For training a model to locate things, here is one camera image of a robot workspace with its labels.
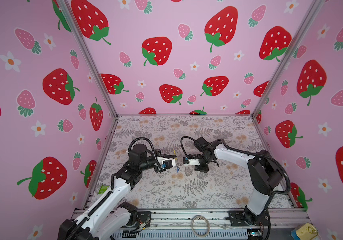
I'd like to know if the metal keyring with yellow tag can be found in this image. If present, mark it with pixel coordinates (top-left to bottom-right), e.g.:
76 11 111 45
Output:
173 149 179 168

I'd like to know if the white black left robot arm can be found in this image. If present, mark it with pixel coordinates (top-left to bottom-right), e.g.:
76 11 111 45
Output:
58 144 177 240

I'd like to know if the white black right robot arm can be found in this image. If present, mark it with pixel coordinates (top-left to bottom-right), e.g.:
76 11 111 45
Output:
183 137 290 226

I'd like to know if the green snack packet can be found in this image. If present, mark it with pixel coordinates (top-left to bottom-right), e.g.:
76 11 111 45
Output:
98 185 110 195

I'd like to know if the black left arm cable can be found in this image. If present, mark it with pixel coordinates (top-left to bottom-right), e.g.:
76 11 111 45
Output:
127 137 163 170

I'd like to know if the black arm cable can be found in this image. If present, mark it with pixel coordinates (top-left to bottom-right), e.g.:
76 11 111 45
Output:
180 135 292 196
127 137 163 170

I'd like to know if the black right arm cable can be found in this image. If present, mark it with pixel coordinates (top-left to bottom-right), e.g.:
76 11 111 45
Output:
180 135 292 196

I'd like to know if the coiled beige cable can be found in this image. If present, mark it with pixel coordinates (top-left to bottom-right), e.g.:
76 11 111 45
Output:
191 214 211 238

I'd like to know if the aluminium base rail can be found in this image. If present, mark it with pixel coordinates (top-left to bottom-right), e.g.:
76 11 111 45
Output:
109 208 310 240

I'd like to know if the aluminium corner post left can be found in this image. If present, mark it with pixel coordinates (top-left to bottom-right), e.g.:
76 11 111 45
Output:
58 0 118 120

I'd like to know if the aluminium corner post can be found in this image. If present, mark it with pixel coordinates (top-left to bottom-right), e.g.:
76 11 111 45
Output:
251 0 325 120
58 0 118 120

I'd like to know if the aluminium corner post right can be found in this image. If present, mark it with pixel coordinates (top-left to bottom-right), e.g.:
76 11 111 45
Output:
251 0 325 120

